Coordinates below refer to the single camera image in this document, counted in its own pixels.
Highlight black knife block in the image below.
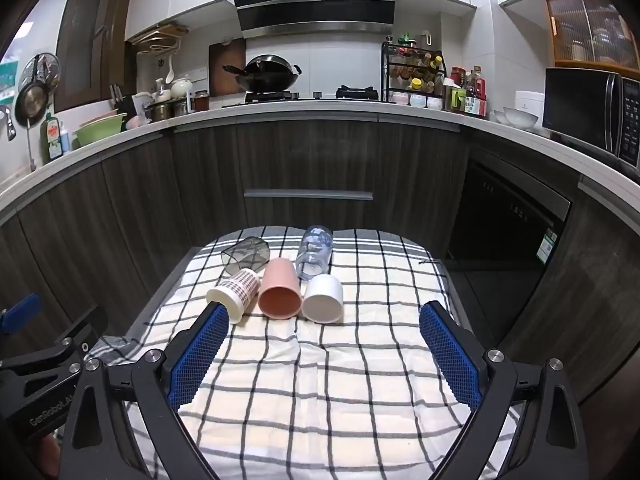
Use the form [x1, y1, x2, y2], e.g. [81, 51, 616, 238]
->
[109, 84, 138, 118]

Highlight black and white checked cloth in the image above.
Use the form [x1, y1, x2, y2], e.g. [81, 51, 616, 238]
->
[82, 226, 523, 480]

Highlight white jug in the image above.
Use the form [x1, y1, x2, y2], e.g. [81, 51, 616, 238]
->
[132, 91, 156, 121]

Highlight brown wooden door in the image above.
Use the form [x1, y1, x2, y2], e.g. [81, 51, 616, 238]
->
[54, 0, 137, 113]

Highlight clear glass cup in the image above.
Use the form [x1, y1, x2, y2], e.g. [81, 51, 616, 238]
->
[295, 225, 334, 281]

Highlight hanging frying pan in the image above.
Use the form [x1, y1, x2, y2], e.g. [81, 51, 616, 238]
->
[14, 82, 49, 128]

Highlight black gas stove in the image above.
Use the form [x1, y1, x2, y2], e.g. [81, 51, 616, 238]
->
[220, 85, 381, 108]

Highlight hanging round black screen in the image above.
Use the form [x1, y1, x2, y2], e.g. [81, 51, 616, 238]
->
[20, 52, 61, 92]

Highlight wall rack with boards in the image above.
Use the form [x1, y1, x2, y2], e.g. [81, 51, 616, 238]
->
[125, 22, 190, 54]

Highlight green detergent bottle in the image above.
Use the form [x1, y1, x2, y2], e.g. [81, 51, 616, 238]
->
[40, 112, 63, 163]

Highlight white rice cooker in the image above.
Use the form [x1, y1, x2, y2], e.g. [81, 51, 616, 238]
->
[515, 90, 545, 123]

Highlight plain white cup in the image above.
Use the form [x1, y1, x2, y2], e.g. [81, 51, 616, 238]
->
[301, 274, 345, 324]

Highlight wooden cabinet with glass doors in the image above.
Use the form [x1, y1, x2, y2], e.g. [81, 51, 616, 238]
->
[545, 0, 640, 72]

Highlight large white bowl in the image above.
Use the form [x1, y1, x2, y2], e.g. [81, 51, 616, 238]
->
[502, 106, 540, 128]

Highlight black wok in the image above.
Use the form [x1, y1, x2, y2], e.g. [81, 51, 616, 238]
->
[222, 54, 303, 93]

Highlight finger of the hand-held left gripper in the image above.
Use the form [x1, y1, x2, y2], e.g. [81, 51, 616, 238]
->
[0, 292, 42, 336]
[0, 305, 109, 378]

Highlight white cup with brown pattern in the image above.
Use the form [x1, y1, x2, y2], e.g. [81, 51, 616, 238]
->
[206, 268, 261, 325]

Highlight black microwave oven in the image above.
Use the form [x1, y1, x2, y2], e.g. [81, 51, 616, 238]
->
[542, 67, 640, 168]

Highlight black spice rack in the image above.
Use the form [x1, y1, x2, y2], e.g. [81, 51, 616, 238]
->
[381, 40, 447, 111]

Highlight cluster of sauce bottles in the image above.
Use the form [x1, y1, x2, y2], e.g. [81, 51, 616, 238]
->
[444, 65, 489, 119]

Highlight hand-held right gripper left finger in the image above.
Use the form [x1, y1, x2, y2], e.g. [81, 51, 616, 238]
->
[60, 302, 231, 480]

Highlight black dishwasher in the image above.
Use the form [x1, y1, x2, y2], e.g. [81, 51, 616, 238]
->
[445, 147, 572, 273]

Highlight green plastic basin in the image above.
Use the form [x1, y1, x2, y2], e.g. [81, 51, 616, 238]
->
[74, 112, 128, 147]

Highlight brown cutting board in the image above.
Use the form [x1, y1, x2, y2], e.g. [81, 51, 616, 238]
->
[208, 39, 247, 97]

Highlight dark smoked glass cup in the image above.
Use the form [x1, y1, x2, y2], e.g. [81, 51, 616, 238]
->
[220, 238, 271, 277]

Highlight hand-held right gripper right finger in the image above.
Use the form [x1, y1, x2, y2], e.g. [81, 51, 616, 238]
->
[419, 301, 591, 480]

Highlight dark wood base cabinets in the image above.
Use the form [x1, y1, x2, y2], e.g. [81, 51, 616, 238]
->
[0, 110, 640, 411]

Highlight white teapot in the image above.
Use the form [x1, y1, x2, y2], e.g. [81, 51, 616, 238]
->
[170, 75, 195, 100]

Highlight grey drawer handle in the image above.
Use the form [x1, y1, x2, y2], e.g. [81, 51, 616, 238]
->
[243, 189, 374, 202]

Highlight row of spice bottles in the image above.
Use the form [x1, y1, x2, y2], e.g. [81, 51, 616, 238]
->
[386, 35, 445, 93]

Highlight pink cup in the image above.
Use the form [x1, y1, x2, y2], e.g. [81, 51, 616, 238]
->
[258, 257, 304, 321]

